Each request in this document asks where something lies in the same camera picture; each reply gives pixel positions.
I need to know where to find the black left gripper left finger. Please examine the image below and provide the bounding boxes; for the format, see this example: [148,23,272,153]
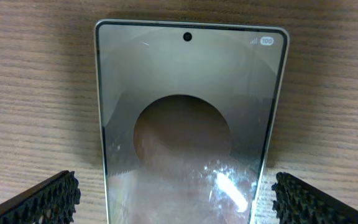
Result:
[0,170,81,224]

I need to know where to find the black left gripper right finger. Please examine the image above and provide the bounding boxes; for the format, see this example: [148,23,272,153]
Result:
[272,172,358,224]

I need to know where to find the Samsung Galaxy smartphone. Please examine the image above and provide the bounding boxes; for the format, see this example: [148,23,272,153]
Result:
[94,19,290,223]

